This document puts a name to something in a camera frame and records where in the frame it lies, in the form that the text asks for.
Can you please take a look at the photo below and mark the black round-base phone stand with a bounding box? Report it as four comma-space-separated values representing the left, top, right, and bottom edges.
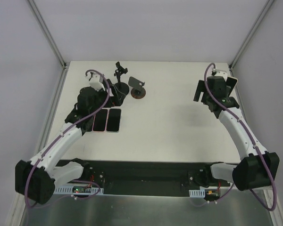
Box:
114, 61, 129, 96

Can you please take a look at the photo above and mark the brown round-base phone stand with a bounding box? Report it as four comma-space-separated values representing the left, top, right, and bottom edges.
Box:
128, 76, 146, 99

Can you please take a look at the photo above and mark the silver-edged phone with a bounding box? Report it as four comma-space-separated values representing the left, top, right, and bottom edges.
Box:
106, 109, 121, 132

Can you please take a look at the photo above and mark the pink-case phone front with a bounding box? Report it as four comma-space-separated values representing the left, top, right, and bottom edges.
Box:
92, 109, 108, 132

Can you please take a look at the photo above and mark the pink-case phone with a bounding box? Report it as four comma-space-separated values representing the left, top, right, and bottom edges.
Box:
226, 76, 238, 93
92, 109, 108, 132

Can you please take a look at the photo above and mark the black phone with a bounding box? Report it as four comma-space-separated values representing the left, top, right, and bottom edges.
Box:
84, 122, 93, 132

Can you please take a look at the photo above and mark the black folding phone stand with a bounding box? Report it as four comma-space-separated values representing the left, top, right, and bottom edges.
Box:
107, 79, 114, 88

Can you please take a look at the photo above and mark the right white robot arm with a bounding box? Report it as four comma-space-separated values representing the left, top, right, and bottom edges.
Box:
194, 75, 280, 191

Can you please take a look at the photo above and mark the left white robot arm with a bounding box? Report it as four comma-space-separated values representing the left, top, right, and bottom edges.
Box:
15, 85, 126, 204

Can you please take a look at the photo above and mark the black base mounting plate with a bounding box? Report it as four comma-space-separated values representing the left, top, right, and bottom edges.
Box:
55, 157, 234, 197

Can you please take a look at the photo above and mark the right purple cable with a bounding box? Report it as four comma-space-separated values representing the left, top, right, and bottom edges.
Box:
204, 63, 278, 212

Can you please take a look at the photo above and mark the purple cable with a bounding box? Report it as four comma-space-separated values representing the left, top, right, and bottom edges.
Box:
25, 69, 110, 210
204, 63, 278, 212

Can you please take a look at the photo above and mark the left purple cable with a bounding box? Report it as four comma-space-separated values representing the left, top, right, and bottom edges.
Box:
25, 69, 110, 210

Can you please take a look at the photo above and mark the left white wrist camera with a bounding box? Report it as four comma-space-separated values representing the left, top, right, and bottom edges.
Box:
86, 72, 105, 91

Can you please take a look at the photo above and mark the right aluminium table rail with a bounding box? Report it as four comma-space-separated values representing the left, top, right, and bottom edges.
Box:
227, 65, 258, 151

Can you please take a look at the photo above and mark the right aluminium frame post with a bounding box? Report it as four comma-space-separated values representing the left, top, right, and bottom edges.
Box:
229, 0, 276, 71

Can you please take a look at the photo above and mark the aluminium frame post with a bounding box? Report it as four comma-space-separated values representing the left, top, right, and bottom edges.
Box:
26, 0, 67, 69
229, 0, 276, 71

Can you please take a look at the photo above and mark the right white cable duct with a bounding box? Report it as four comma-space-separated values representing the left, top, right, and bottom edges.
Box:
189, 189, 206, 198

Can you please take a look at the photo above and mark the white cable duct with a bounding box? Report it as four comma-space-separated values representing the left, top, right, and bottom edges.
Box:
189, 189, 206, 198
54, 185, 104, 195

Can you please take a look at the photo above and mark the left white cable duct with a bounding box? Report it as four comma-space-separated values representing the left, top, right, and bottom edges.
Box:
54, 185, 104, 195

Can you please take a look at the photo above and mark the left aluminium frame post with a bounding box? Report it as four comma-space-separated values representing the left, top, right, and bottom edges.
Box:
26, 0, 67, 69

